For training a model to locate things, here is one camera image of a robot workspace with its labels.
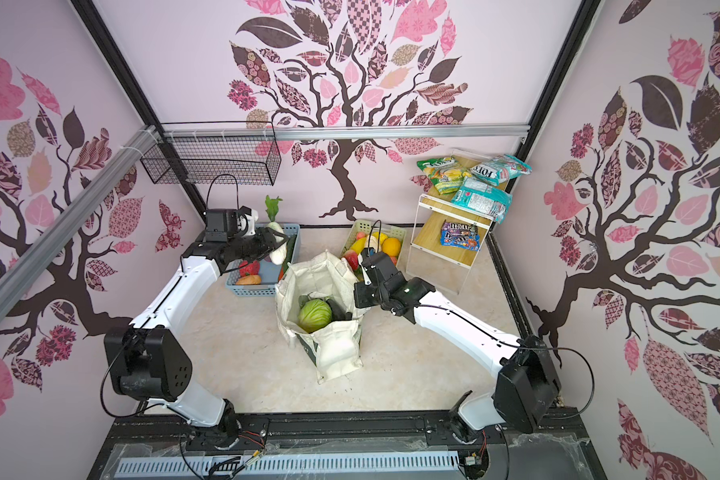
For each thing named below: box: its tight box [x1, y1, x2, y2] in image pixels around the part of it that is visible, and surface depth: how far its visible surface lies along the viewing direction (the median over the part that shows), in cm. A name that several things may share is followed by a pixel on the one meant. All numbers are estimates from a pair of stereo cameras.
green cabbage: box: [298, 299, 333, 333], surface depth 85 cm
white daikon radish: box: [265, 195, 287, 265], surface depth 83 cm
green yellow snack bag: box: [416, 156, 473, 195], surface depth 87 cm
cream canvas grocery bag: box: [275, 250, 367, 384], surface depth 83 cm
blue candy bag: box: [440, 222, 481, 252], surface depth 96 cm
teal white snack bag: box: [470, 154, 532, 187], surface depth 84 cm
